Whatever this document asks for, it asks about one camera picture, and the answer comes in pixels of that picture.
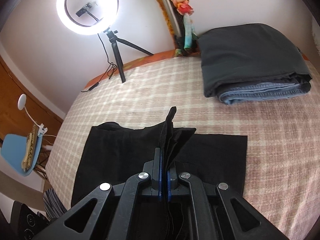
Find black track pants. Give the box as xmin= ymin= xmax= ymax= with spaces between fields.
xmin=71 ymin=107 xmax=247 ymax=205

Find striped grey fabric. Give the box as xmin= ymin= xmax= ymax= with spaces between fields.
xmin=43 ymin=188 xmax=67 ymax=220

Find black electronic device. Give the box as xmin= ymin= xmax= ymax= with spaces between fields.
xmin=10 ymin=201 xmax=49 ymax=240

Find yellow patterned book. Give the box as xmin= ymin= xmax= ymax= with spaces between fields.
xmin=21 ymin=125 xmax=39 ymax=172

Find light blue chair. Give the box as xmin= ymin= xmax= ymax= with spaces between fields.
xmin=1 ymin=134 xmax=42 ymax=177

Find blue folded jeans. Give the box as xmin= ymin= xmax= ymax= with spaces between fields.
xmin=217 ymin=78 xmax=311 ymax=105

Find brown wooden door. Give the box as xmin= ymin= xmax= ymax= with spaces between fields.
xmin=1 ymin=59 xmax=63 ymax=145

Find white clip desk lamp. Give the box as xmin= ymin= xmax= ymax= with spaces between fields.
xmin=17 ymin=94 xmax=48 ymax=137

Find dark grey folded pants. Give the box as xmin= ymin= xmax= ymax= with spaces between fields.
xmin=198 ymin=23 xmax=312 ymax=98

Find black mini tripod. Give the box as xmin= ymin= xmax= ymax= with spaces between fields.
xmin=104 ymin=28 xmax=153 ymax=83

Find black phone holder clip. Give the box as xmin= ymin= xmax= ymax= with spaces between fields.
xmin=76 ymin=2 xmax=97 ymax=17

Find silver folded tripod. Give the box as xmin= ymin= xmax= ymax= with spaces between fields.
xmin=156 ymin=0 xmax=184 ymax=50

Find black power cable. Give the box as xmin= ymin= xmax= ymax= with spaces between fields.
xmin=81 ymin=12 xmax=118 ymax=93

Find white ring light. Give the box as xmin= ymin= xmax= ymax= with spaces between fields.
xmin=56 ymin=0 xmax=119 ymax=35

